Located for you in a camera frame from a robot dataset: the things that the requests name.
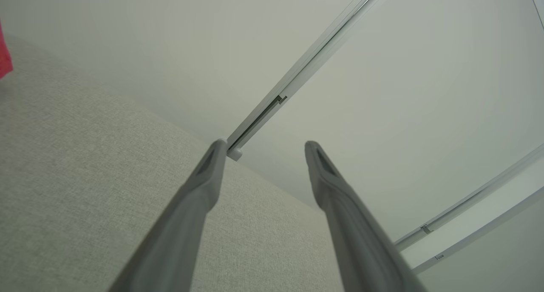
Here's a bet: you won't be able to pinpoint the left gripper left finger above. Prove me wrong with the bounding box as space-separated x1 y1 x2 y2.
108 139 229 292

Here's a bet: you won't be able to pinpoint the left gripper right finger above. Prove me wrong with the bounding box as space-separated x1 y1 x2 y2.
304 141 428 292

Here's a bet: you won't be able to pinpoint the red shorts with white stripe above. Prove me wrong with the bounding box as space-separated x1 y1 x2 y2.
0 22 14 79

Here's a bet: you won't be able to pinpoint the grey fabric sofa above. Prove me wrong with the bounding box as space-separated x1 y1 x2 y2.
0 33 345 292

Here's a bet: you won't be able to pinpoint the slim aluminium wall rail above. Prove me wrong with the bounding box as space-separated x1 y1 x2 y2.
411 186 544 275
394 143 544 252

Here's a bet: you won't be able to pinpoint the grey aluminium partition post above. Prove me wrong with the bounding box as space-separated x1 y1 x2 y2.
227 0 398 162

